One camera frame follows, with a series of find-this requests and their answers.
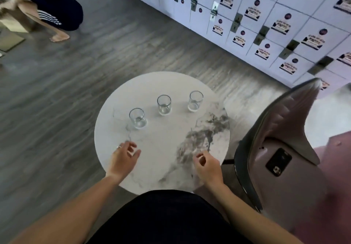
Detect person's left forearm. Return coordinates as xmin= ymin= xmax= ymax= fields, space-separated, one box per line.
xmin=10 ymin=173 xmax=129 ymax=244

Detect brown cardboard box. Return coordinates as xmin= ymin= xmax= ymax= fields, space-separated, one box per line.
xmin=0 ymin=13 xmax=32 ymax=34

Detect pink upholstered chair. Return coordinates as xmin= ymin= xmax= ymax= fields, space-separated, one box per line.
xmin=234 ymin=77 xmax=351 ymax=244

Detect row of metal locker latches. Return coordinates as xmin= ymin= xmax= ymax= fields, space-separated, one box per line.
xmin=143 ymin=0 xmax=334 ymax=75

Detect set of locker door labels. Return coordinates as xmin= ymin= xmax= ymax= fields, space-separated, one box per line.
xmin=149 ymin=0 xmax=351 ymax=91

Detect wall of white lockers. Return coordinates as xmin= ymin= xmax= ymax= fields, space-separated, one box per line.
xmin=104 ymin=0 xmax=351 ymax=100

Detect person's black shorts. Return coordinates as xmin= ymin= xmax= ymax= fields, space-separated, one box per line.
xmin=87 ymin=189 xmax=253 ymax=244

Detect person's right hand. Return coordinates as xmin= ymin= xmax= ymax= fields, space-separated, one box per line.
xmin=193 ymin=151 xmax=224 ymax=187

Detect flat cardboard sheet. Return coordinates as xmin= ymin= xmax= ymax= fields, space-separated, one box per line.
xmin=0 ymin=32 xmax=26 ymax=53

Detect person's right forearm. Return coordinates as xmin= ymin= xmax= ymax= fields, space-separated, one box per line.
xmin=203 ymin=181 xmax=303 ymax=244

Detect black smartphone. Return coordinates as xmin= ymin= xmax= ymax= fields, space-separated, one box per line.
xmin=265 ymin=148 xmax=293 ymax=177

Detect person's left hand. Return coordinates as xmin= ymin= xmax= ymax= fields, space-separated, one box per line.
xmin=105 ymin=141 xmax=142 ymax=182

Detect clear drinking glass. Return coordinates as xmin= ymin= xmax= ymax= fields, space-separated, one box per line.
xmin=129 ymin=108 xmax=147 ymax=129
xmin=157 ymin=95 xmax=172 ymax=116
xmin=188 ymin=90 xmax=204 ymax=113

